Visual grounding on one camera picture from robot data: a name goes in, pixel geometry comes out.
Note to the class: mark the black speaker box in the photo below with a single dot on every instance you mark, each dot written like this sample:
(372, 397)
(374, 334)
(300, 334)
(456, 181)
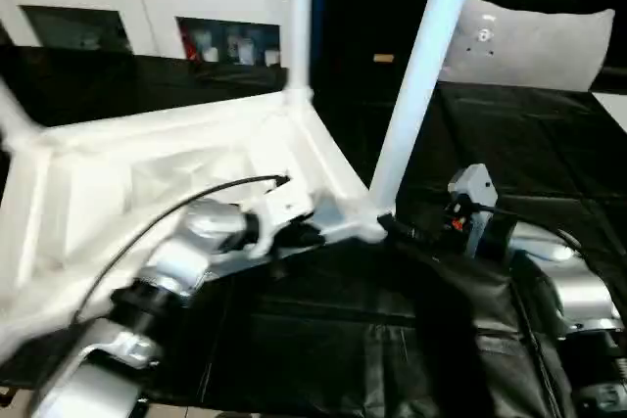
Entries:
(352, 7)

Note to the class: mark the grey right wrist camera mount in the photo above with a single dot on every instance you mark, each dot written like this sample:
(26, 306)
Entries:
(472, 183)

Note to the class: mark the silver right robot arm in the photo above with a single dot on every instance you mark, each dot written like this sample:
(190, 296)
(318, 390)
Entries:
(578, 291)

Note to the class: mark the white flat board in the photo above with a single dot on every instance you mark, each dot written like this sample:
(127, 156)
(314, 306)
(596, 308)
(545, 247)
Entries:
(614, 105)

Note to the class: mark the black work mat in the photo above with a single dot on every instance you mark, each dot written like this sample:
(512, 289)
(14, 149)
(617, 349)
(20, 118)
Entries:
(514, 144)

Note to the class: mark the grey cushion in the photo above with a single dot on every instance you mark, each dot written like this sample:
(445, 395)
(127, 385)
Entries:
(539, 51)

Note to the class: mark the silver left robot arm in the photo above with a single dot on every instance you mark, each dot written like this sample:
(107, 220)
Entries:
(210, 222)

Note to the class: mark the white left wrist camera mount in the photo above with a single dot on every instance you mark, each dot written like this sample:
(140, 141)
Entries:
(289, 202)

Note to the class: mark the white plastic table leg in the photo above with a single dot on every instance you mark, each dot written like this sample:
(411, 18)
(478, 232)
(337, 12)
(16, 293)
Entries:
(300, 21)
(14, 109)
(426, 46)

